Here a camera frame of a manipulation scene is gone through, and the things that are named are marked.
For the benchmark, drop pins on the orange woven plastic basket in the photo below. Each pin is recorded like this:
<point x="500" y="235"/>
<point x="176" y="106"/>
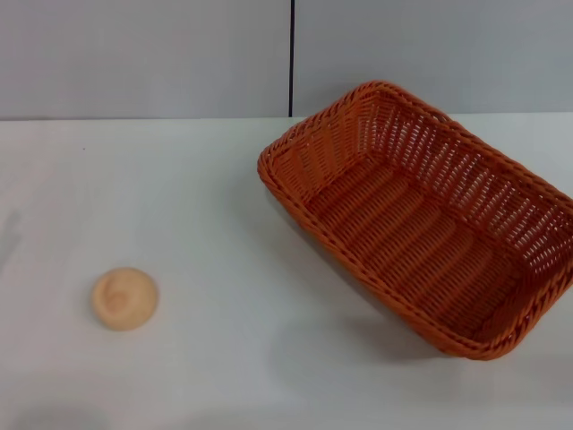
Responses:
<point x="403" y="233"/>

